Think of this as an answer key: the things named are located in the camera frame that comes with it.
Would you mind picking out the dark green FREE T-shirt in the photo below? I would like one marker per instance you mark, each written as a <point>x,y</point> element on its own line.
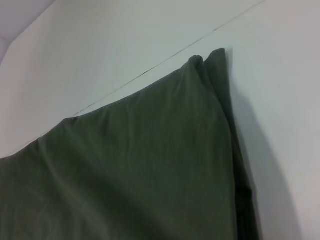
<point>125,175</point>

